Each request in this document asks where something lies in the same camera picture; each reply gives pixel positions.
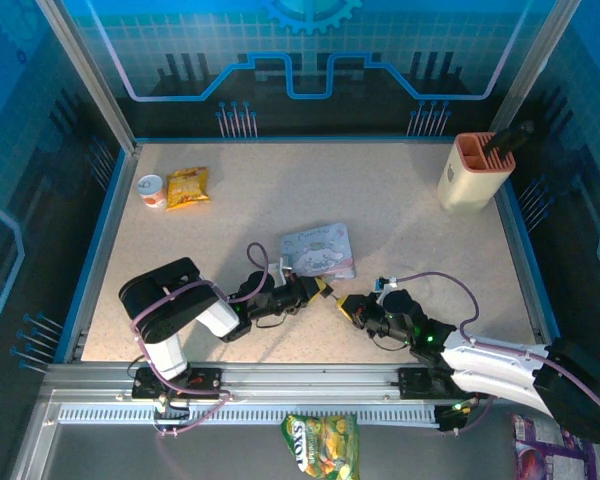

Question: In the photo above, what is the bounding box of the grey wet wipes packet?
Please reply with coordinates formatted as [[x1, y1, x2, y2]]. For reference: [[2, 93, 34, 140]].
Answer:
[[278, 223, 359, 280]]

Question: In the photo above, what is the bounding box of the green yellow snack bag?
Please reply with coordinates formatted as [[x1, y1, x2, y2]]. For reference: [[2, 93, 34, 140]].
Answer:
[[279, 413, 361, 480]]

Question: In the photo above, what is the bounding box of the cream knife holder orange rim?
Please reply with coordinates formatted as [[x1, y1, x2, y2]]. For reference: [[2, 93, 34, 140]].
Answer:
[[437, 132, 517, 216]]

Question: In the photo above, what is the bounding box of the white paper cup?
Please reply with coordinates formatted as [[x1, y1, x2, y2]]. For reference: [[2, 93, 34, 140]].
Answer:
[[136, 173, 169, 212]]

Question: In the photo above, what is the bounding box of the purple snack bag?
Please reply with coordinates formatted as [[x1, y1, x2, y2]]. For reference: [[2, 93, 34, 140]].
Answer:
[[510, 413, 599, 480]]

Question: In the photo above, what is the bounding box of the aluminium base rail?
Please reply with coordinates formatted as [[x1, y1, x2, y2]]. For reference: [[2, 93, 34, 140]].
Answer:
[[44, 362, 436, 404]]

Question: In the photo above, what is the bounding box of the white slotted cable duct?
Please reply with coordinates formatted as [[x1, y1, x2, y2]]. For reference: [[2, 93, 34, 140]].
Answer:
[[57, 403, 439, 427]]

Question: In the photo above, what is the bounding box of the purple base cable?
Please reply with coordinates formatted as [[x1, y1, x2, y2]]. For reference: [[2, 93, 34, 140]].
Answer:
[[152, 389, 232, 439]]

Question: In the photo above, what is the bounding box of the black knife handle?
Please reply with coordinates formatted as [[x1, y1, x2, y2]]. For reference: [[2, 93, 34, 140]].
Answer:
[[482, 118, 536, 156]]

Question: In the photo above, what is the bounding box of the aluminium frame post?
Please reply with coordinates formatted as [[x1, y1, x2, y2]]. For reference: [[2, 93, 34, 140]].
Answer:
[[489, 0, 581, 134], [35, 0, 142, 155]]

